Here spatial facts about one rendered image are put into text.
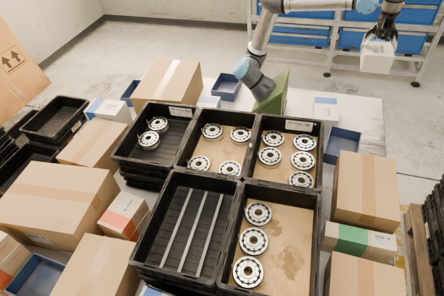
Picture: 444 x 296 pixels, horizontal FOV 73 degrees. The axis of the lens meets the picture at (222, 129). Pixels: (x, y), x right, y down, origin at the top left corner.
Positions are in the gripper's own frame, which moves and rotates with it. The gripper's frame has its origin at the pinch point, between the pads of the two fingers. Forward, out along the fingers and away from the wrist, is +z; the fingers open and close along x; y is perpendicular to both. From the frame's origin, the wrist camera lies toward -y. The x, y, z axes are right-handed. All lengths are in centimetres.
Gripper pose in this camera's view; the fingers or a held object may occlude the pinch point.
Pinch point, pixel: (376, 49)
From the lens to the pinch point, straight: 163.3
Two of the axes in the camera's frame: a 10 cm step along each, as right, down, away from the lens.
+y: -3.1, 6.9, -6.5
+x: 9.5, 1.6, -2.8
